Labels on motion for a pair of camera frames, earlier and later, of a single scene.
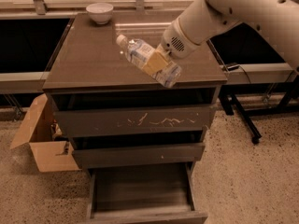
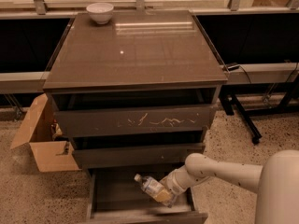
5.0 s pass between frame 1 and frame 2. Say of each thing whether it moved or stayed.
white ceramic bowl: stayed
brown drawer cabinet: stayed
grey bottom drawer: stayed
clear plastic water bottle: moved
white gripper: moved
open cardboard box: stayed
